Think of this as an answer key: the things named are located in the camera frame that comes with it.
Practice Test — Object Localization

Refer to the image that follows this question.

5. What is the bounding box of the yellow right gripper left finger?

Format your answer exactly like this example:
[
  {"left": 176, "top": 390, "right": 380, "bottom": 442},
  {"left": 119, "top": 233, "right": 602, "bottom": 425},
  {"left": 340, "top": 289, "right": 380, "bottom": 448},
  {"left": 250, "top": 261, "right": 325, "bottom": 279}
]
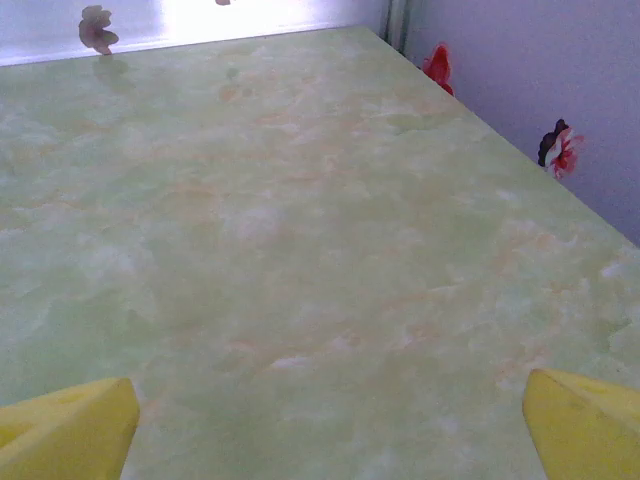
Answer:
[{"left": 0, "top": 376, "right": 142, "bottom": 480}]

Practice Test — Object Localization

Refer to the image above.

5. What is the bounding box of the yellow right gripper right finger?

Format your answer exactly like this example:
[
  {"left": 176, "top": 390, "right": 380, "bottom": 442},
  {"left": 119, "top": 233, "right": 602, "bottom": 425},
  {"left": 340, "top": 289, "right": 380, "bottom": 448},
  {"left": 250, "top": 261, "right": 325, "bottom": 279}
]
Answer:
[{"left": 521, "top": 368, "right": 640, "bottom": 480}]

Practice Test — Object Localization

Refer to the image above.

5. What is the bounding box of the aluminium frame post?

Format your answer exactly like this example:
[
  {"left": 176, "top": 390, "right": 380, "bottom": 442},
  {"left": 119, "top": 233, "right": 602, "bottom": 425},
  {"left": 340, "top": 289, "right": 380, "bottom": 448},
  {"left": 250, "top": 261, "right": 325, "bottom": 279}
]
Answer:
[{"left": 380, "top": 0, "right": 415, "bottom": 55}]

